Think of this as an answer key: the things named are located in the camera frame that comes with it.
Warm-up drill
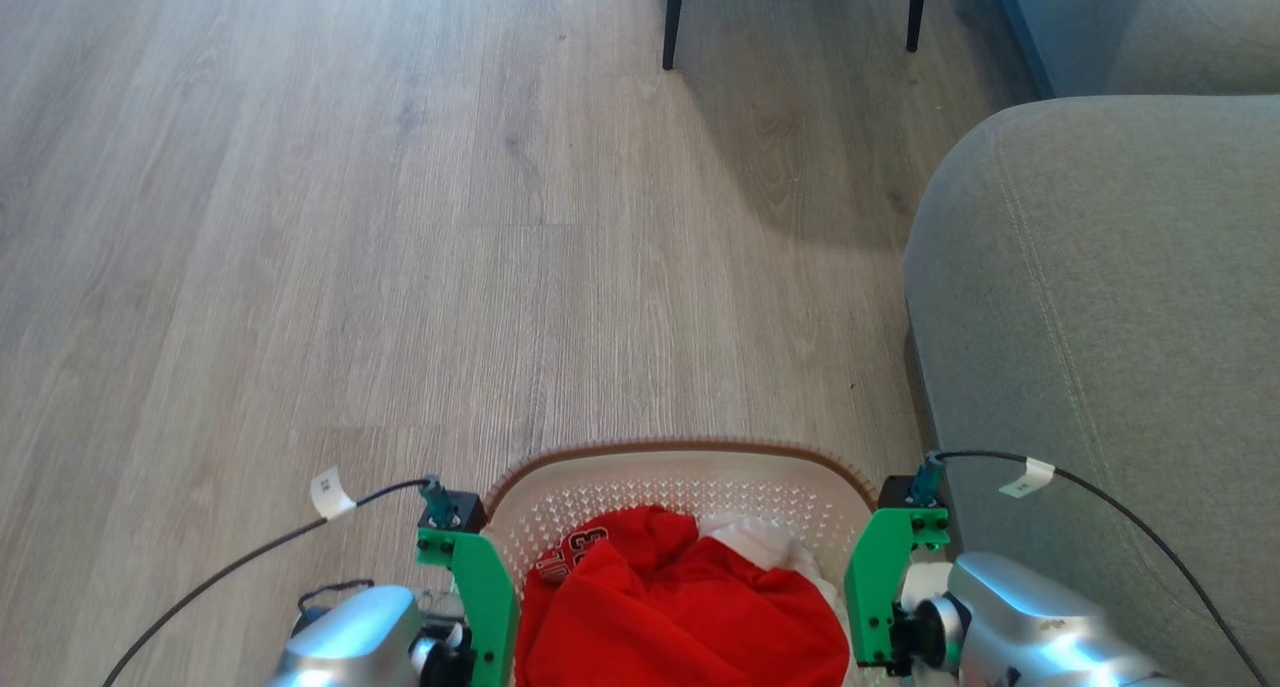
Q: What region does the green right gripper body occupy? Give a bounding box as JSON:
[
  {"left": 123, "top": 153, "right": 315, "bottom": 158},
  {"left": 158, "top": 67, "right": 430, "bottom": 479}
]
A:
[{"left": 844, "top": 507, "right": 952, "bottom": 667}]

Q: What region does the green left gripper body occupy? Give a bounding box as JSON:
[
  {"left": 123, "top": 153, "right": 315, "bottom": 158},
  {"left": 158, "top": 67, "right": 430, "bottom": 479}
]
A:
[{"left": 416, "top": 527, "right": 521, "bottom": 687}]

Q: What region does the white laundry basket brown rim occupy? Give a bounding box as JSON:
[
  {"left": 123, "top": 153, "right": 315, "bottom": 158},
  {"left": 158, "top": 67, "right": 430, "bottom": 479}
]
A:
[{"left": 480, "top": 439, "right": 882, "bottom": 687}]

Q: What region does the white garment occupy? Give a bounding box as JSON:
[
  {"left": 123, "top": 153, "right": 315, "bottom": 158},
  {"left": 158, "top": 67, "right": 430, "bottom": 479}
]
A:
[{"left": 697, "top": 512, "right": 842, "bottom": 610}]

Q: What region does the red garment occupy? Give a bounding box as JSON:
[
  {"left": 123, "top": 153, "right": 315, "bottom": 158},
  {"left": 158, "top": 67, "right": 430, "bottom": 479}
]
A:
[{"left": 514, "top": 505, "right": 852, "bottom": 687}]

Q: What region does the grey fabric sofa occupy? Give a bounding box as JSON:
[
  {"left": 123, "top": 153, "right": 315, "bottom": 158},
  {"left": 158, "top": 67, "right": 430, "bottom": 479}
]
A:
[{"left": 902, "top": 0, "right": 1280, "bottom": 687}]

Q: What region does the short black cable loop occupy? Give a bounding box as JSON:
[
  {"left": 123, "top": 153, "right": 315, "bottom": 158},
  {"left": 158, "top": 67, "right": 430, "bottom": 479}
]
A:
[{"left": 297, "top": 578, "right": 377, "bottom": 611}]

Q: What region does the black right cable white tag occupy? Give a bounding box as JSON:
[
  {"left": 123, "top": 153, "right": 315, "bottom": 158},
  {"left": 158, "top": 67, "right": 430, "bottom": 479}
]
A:
[{"left": 912, "top": 450, "right": 1273, "bottom": 687}]

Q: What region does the black cable white tag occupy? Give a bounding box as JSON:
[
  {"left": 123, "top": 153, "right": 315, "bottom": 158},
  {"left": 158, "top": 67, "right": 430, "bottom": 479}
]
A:
[
  {"left": 912, "top": 450, "right": 1273, "bottom": 687},
  {"left": 100, "top": 465, "right": 447, "bottom": 687}
]

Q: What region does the black left cable white tag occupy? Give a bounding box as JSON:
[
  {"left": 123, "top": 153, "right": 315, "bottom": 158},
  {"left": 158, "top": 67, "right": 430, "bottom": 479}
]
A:
[{"left": 100, "top": 465, "right": 447, "bottom": 687}]

